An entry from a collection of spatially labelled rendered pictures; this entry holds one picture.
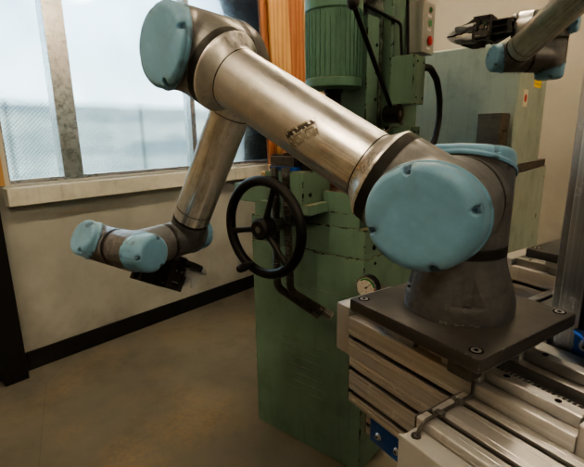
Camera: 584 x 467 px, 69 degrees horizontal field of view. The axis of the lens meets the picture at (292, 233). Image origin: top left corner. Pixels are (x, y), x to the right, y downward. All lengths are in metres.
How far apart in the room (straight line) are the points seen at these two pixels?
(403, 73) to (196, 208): 0.89
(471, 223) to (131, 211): 2.12
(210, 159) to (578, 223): 0.61
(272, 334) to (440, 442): 1.05
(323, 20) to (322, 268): 0.72
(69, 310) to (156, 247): 1.59
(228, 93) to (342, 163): 0.19
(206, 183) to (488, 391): 0.58
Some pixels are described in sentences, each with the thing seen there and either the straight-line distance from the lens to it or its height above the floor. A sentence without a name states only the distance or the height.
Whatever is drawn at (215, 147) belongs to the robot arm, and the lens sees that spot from 0.81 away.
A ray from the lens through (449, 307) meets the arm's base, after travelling 0.60.
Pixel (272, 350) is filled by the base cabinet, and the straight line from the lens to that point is 1.57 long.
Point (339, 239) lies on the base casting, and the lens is 1.25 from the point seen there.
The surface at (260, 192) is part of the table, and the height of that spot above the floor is 0.88.
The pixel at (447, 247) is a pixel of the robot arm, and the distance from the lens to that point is 0.44.
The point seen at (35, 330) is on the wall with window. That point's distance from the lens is 2.37.
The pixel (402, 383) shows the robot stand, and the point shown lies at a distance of 0.71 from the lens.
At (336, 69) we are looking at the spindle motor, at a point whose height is 1.25.
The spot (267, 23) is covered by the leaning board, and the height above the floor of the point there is 1.72.
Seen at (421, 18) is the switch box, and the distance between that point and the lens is 1.62.
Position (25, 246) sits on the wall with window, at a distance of 2.25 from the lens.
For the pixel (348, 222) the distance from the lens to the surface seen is 1.22.
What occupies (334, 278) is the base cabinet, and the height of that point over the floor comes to 0.64.
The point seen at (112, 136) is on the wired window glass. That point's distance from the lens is 2.44.
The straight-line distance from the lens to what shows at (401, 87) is 1.50.
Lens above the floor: 1.07
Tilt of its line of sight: 14 degrees down
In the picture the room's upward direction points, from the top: 1 degrees counter-clockwise
